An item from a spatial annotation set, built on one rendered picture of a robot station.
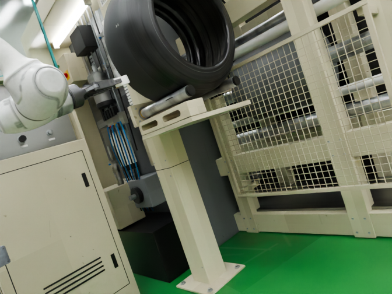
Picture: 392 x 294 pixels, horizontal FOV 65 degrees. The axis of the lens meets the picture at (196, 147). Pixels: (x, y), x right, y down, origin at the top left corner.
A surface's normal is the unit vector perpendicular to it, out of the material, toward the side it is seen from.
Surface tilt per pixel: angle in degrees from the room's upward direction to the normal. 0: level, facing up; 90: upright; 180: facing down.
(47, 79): 97
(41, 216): 90
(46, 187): 90
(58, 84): 96
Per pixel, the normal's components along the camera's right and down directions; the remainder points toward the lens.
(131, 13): -0.12, -0.03
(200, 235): 0.64, -0.18
